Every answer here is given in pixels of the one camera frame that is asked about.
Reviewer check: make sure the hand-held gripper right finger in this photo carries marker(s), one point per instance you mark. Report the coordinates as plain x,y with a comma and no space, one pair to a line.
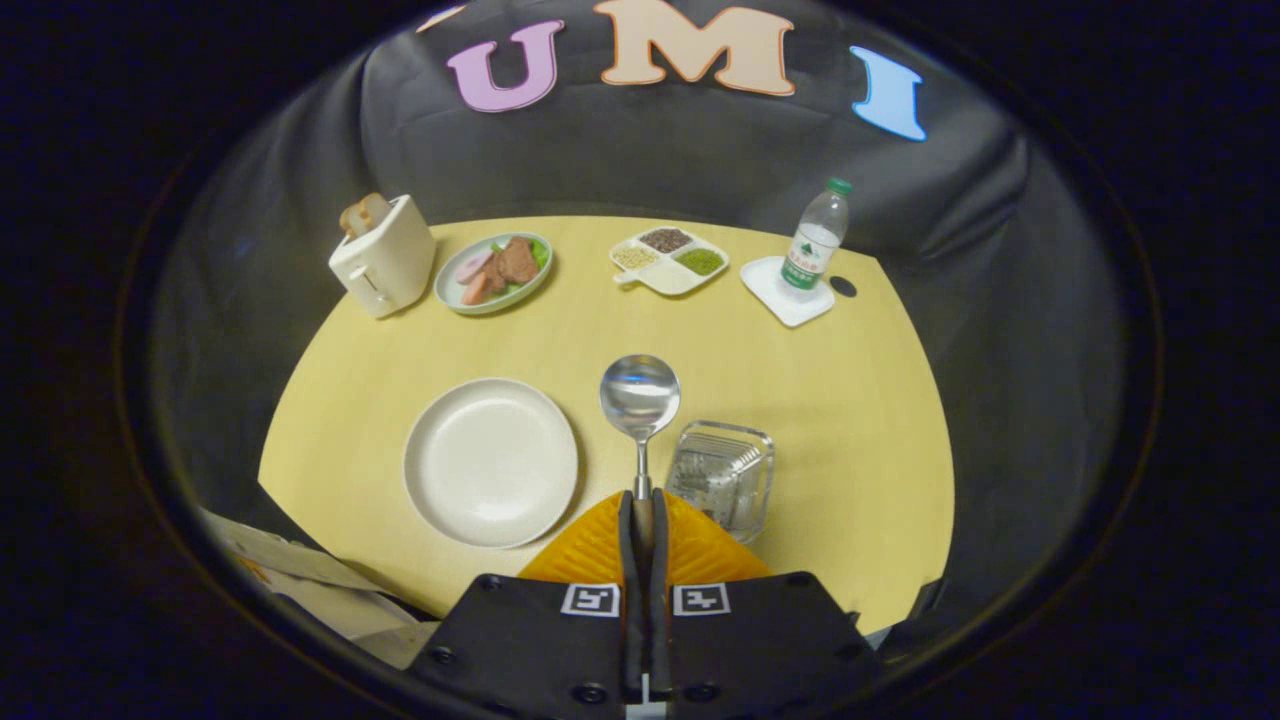
661,610

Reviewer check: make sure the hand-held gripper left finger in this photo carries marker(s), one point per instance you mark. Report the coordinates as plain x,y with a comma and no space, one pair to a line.
630,610

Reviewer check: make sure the large round white plate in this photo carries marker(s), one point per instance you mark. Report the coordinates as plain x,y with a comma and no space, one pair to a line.
490,465

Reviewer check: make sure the crumpled white paper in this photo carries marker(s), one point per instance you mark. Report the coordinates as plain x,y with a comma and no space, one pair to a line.
320,590

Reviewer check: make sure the white square coaster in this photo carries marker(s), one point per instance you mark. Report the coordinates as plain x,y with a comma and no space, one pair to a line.
790,308

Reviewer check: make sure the white divided dish with grains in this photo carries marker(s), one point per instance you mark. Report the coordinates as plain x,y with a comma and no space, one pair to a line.
668,278

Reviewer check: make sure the oval pale green plate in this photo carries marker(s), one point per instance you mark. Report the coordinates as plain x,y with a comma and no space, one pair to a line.
455,295

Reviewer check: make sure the pink ham slices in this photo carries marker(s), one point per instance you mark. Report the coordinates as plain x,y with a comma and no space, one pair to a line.
474,278

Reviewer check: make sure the brown meat piece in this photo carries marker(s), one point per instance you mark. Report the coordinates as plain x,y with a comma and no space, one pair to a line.
518,260

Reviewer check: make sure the green lettuce leaf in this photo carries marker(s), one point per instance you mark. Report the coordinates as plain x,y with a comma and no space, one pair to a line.
541,253

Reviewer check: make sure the clear plastic water bottle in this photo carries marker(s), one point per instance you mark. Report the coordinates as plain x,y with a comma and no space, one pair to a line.
815,245

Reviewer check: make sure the cream white toaster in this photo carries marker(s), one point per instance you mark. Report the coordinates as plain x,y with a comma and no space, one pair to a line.
390,265

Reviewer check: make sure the black backdrop cloth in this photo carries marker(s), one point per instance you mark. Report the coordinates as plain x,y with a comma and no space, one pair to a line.
700,160

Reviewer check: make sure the toast slice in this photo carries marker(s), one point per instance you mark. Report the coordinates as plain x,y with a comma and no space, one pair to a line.
350,220
375,208

